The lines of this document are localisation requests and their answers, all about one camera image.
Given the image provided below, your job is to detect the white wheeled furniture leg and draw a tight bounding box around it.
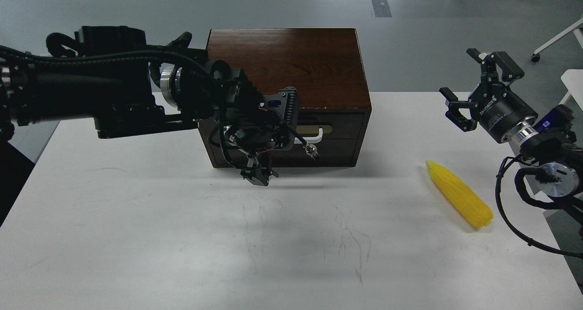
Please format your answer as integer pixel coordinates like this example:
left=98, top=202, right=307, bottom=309
left=530, top=17, right=583, bottom=63

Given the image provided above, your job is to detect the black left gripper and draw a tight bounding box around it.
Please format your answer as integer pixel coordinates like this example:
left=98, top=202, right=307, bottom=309
left=209, top=69, right=279, bottom=186

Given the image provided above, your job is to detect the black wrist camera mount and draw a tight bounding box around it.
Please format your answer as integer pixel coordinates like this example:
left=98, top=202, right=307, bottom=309
left=261, top=86, right=319, bottom=159

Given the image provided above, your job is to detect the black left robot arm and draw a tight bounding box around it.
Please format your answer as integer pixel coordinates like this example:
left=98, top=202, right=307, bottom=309
left=1, top=26, right=299, bottom=186

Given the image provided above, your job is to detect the dark wooden drawer cabinet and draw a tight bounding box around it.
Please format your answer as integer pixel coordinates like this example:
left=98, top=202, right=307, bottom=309
left=206, top=28, right=372, bottom=138

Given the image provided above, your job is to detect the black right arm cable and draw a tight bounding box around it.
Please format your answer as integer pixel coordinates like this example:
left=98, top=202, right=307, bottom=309
left=495, top=155, right=583, bottom=259

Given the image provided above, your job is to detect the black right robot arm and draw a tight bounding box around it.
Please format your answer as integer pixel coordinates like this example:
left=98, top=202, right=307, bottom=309
left=440, top=48, right=583, bottom=223

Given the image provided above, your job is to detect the yellow corn cob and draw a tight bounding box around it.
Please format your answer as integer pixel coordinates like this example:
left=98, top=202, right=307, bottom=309
left=425, top=160, right=494, bottom=229

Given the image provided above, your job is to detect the grey floor tape strip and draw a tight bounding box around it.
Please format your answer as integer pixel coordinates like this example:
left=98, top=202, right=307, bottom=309
left=371, top=0, right=392, bottom=18

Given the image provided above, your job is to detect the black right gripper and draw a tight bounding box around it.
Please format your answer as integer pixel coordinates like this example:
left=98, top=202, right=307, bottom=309
left=440, top=48, right=538, bottom=144

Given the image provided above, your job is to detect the wooden drawer with white handle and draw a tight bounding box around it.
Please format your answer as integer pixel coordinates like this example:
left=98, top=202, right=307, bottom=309
left=200, top=113, right=366, bottom=167

